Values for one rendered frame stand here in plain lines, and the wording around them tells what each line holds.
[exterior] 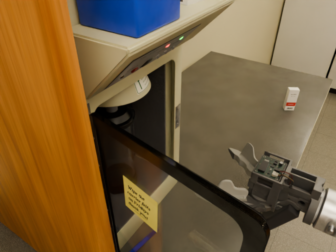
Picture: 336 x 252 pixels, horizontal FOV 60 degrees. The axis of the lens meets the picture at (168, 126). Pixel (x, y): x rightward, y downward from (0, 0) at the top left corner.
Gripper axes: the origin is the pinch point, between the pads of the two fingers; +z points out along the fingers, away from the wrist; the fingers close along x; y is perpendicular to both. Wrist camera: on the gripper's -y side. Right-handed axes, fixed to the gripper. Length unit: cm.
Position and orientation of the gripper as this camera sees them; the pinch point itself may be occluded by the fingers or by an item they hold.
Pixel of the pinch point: (213, 170)
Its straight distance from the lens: 62.7
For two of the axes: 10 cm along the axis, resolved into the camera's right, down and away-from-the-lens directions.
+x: -5.5, 4.9, -6.7
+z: -8.4, -3.2, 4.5
